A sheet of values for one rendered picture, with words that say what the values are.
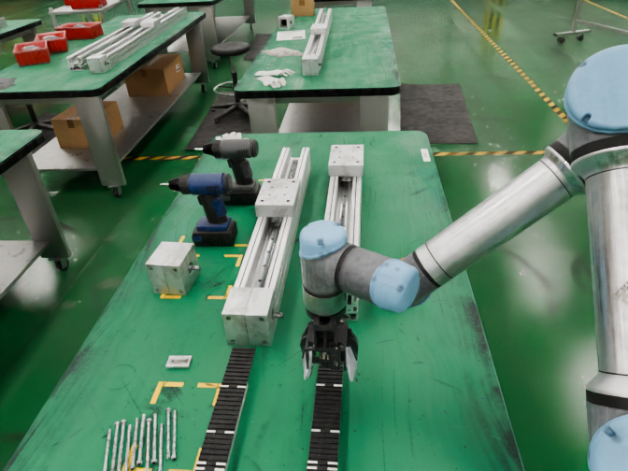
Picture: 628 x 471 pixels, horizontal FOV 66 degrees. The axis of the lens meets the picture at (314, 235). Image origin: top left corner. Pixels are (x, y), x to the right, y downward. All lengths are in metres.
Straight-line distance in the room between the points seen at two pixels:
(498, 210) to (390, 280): 0.22
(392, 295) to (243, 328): 0.47
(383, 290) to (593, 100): 0.35
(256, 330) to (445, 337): 0.42
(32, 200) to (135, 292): 1.50
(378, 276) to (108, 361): 0.70
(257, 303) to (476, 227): 0.51
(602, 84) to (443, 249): 0.32
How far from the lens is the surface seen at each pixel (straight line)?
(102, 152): 3.47
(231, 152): 1.56
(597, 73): 0.70
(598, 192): 0.68
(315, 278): 0.77
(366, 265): 0.72
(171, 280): 1.28
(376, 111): 2.85
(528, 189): 0.81
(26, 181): 2.74
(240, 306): 1.09
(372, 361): 1.08
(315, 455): 0.91
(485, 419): 1.02
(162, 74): 4.82
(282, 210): 1.37
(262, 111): 2.91
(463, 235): 0.81
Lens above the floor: 1.59
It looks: 34 degrees down
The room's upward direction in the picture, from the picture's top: 4 degrees counter-clockwise
